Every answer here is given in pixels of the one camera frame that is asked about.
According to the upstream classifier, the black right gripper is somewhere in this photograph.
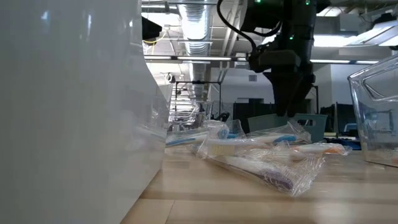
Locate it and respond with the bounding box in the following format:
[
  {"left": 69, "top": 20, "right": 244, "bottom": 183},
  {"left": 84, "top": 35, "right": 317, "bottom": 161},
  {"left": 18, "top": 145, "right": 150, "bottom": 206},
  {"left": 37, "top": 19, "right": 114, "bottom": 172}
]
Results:
[{"left": 248, "top": 48, "right": 315, "bottom": 118}]

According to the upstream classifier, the wide clear plastic bin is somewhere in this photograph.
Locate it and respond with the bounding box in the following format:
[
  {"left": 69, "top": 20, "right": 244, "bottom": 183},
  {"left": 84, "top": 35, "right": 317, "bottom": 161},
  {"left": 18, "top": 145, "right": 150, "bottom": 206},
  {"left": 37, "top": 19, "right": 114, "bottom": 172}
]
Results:
[{"left": 347, "top": 53, "right": 398, "bottom": 169}]

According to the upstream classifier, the white plastic bin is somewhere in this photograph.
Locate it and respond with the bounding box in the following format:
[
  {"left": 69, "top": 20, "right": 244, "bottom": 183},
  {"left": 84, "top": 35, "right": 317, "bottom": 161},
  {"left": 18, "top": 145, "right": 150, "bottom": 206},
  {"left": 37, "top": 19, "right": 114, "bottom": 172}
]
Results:
[{"left": 0, "top": 0, "right": 171, "bottom": 224}]

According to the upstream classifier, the teal plastic bin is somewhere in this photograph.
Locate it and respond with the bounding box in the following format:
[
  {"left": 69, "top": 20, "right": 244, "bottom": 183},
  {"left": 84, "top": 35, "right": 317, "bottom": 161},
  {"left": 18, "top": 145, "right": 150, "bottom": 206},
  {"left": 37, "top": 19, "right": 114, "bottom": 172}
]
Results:
[{"left": 247, "top": 113, "right": 328, "bottom": 144}]

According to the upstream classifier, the long ceiling light bar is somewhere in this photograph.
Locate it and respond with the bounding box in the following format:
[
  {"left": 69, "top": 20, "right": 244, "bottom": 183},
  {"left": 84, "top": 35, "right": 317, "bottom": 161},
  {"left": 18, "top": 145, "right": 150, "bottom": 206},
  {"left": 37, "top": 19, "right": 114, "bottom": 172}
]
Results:
[{"left": 144, "top": 55, "right": 380, "bottom": 65}]

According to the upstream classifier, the black station frame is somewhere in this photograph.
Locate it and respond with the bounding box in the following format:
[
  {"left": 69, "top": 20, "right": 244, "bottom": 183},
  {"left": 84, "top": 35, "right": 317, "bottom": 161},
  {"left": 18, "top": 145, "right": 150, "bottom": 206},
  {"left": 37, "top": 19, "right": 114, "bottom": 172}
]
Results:
[{"left": 310, "top": 84, "right": 319, "bottom": 115}]

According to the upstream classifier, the wide silver ventilation duct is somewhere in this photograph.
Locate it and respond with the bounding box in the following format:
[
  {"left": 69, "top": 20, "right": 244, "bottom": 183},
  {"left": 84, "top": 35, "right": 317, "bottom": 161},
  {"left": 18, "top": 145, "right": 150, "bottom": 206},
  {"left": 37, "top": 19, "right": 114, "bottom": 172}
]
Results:
[{"left": 177, "top": 0, "right": 216, "bottom": 100}]

